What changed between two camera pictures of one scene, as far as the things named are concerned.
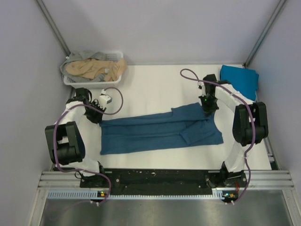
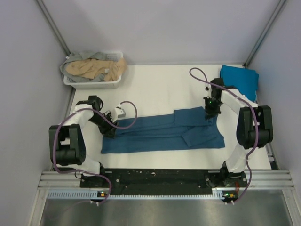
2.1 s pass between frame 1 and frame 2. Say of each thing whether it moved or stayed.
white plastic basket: stayed
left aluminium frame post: stayed
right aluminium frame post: stayed
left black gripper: moved
